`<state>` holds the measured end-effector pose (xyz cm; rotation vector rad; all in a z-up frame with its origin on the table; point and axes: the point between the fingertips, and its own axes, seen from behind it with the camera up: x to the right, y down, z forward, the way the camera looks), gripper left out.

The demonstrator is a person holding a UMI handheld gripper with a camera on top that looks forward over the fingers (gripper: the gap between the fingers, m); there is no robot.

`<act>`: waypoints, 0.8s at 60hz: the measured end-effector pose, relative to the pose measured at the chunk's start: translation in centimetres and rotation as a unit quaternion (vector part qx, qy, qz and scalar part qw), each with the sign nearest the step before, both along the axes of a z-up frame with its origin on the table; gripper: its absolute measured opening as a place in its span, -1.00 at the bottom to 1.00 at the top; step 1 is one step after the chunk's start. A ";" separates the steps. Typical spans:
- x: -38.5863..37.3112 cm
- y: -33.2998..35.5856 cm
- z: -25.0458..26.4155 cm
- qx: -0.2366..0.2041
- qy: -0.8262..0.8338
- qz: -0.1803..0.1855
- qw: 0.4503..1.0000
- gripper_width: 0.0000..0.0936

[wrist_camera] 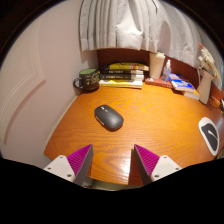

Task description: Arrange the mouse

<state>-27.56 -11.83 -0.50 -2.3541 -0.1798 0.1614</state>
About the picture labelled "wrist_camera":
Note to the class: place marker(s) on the yellow-orange book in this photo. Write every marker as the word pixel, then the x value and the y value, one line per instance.
pixel 192 94

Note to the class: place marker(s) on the dark grey computer mouse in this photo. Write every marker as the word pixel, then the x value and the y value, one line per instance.
pixel 109 117

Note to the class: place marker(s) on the clear spray bottle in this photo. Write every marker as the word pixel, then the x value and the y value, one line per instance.
pixel 166 71

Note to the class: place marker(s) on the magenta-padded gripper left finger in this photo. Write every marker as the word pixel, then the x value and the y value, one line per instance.
pixel 63 166

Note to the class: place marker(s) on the white and black mouse pad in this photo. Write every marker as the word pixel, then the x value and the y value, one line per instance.
pixel 210 135

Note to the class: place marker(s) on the cream tumbler cup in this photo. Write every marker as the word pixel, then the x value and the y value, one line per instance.
pixel 156 66

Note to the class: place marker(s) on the white and yellow book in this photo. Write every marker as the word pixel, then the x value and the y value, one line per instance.
pixel 120 83

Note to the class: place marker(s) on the yellow and black book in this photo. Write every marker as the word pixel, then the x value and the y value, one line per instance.
pixel 128 66

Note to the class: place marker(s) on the red book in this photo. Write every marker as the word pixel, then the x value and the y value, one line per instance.
pixel 156 82

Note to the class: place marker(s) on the white pleated curtain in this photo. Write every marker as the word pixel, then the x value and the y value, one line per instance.
pixel 133 23

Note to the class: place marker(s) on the blue book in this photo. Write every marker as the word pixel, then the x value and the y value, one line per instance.
pixel 180 82

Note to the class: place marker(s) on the white ceramic vase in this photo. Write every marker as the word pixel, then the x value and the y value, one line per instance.
pixel 204 88

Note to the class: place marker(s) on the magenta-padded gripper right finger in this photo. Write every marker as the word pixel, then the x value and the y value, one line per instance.
pixel 160 166

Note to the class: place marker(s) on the dark mug with green inside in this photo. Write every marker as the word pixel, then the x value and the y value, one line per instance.
pixel 89 80

